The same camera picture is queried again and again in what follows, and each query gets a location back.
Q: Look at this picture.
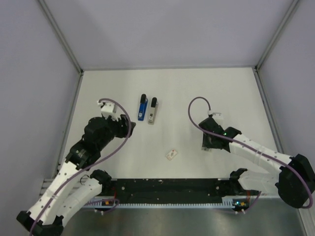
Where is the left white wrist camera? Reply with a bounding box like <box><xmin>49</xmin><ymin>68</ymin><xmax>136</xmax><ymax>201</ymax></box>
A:
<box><xmin>97</xmin><ymin>99</ymin><xmax>118</xmax><ymax>121</ymax></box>

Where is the staple box red logo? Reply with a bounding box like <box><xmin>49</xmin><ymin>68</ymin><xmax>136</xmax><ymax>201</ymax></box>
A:
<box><xmin>165</xmin><ymin>149</ymin><xmax>178</xmax><ymax>160</ymax></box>

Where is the aluminium rail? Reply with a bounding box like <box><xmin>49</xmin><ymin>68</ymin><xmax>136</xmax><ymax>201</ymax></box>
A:
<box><xmin>40</xmin><ymin>178</ymin><xmax>84</xmax><ymax>197</ymax></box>

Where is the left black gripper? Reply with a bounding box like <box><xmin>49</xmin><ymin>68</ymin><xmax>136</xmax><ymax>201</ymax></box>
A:
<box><xmin>98</xmin><ymin>114</ymin><xmax>136</xmax><ymax>150</ymax></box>

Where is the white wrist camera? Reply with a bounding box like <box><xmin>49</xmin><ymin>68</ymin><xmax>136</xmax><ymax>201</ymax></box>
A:
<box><xmin>208</xmin><ymin>110</ymin><xmax>224</xmax><ymax>121</ymax></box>
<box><xmin>97</xmin><ymin>99</ymin><xmax>118</xmax><ymax>121</ymax></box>

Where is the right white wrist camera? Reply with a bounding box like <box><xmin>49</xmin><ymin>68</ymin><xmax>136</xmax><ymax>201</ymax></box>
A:
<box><xmin>208</xmin><ymin>110</ymin><xmax>224</xmax><ymax>121</ymax></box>

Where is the aluminium frame post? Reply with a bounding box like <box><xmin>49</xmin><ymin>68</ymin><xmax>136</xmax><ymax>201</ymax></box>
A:
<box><xmin>36</xmin><ymin>0</ymin><xmax>83</xmax><ymax>75</ymax></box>
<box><xmin>255</xmin><ymin>0</ymin><xmax>302</xmax><ymax>73</ymax></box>

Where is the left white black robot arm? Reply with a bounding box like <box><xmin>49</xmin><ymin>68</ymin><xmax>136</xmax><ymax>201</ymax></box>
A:
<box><xmin>17</xmin><ymin>113</ymin><xmax>136</xmax><ymax>236</ymax></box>

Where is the right aluminium frame post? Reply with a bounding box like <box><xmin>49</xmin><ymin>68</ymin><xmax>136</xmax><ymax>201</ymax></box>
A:
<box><xmin>255</xmin><ymin>0</ymin><xmax>302</xmax><ymax>73</ymax></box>

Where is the blue black stapler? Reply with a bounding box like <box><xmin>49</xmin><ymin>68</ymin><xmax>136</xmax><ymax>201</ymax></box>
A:
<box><xmin>137</xmin><ymin>94</ymin><xmax>148</xmax><ymax>121</ymax></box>

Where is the grey black stapler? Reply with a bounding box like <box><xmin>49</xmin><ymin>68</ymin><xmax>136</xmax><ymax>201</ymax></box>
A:
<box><xmin>148</xmin><ymin>97</ymin><xmax>158</xmax><ymax>125</ymax></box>

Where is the grey slotted cable duct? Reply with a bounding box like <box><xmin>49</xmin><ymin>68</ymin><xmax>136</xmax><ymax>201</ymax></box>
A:
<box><xmin>85</xmin><ymin>198</ymin><xmax>236</xmax><ymax>209</ymax></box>

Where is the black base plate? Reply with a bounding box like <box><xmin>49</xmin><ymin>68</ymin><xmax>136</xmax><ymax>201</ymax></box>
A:
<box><xmin>102</xmin><ymin>178</ymin><xmax>237</xmax><ymax>204</ymax></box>

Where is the left aluminium frame post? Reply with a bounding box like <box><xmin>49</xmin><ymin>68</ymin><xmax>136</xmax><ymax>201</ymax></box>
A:
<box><xmin>36</xmin><ymin>0</ymin><xmax>83</xmax><ymax>75</ymax></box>

